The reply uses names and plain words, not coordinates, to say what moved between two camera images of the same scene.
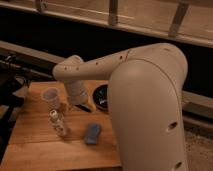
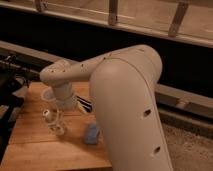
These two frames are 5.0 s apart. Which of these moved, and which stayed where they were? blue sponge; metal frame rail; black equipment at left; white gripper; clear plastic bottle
Moved: white gripper; clear plastic bottle
Stayed: blue sponge; black equipment at left; metal frame rail
